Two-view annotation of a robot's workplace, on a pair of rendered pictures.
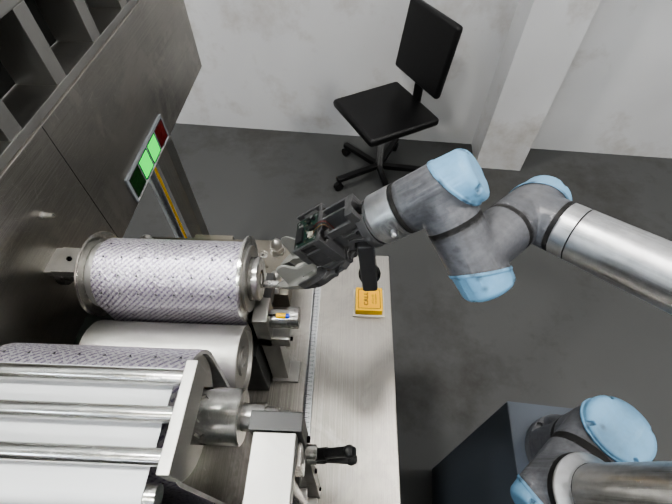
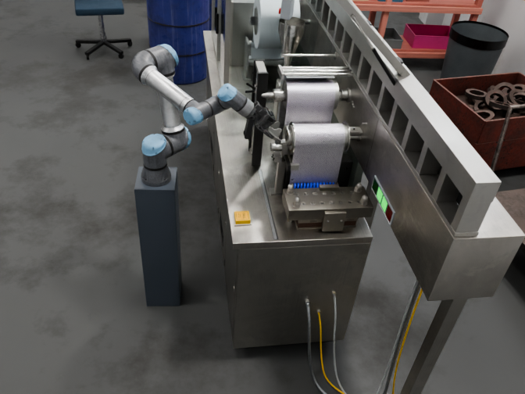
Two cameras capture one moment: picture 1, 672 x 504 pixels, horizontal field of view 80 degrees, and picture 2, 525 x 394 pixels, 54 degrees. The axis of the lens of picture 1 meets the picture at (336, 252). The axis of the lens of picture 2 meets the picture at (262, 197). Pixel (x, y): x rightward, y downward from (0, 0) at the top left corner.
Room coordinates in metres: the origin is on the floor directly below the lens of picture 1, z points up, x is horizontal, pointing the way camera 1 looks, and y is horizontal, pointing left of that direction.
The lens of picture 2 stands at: (2.32, -0.43, 2.50)
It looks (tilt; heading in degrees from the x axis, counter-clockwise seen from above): 39 degrees down; 166
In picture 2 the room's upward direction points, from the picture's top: 5 degrees clockwise
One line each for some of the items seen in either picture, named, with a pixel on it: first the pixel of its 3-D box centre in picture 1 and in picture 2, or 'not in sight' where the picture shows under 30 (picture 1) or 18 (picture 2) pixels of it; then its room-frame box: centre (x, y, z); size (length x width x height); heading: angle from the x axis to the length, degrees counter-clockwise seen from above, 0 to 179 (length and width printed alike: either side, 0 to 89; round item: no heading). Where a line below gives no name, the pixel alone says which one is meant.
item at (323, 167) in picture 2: not in sight; (316, 169); (0.45, 0.27, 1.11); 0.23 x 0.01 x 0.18; 88
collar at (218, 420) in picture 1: (218, 415); (279, 94); (0.13, 0.14, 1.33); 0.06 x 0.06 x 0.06; 88
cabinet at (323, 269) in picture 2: not in sight; (262, 164); (-0.55, 0.24, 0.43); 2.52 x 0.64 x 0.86; 178
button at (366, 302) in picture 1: (368, 301); (242, 217); (0.53, -0.09, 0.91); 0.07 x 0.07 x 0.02; 88
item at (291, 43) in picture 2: not in sight; (285, 80); (-0.33, 0.29, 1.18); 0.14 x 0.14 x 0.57
